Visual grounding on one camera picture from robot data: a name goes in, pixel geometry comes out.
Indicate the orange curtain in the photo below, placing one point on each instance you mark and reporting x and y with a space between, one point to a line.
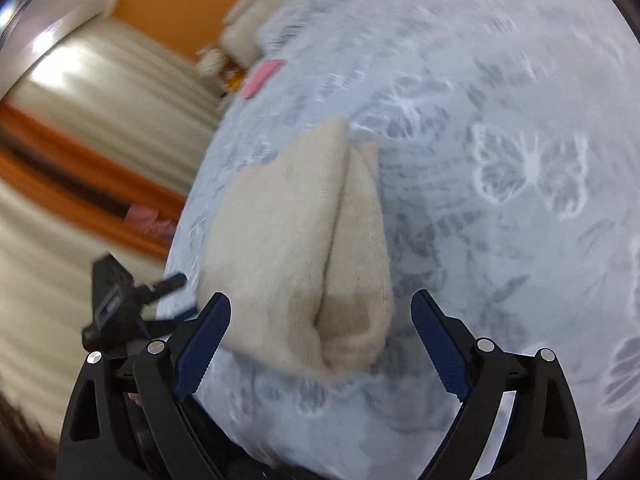
79 185

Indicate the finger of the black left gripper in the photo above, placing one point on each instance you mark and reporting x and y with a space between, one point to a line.
165 326
158 290

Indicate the beige sweater with black hearts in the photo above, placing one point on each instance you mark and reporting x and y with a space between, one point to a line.
298 247

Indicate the orange box on nightstand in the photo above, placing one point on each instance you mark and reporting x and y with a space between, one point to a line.
234 79

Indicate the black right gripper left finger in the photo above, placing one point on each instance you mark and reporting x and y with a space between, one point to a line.
130 418

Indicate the beige leather headboard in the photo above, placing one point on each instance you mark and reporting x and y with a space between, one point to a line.
240 27

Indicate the white feather table lamp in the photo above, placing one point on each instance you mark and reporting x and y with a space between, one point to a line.
211 62

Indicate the pink hanging clothes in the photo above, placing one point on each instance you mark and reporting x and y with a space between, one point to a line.
149 221

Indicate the pink folded garment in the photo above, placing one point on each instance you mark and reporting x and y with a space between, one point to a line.
255 80

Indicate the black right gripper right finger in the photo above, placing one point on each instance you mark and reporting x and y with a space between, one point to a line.
543 438

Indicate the cream curtain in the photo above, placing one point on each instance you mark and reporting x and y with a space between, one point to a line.
100 143

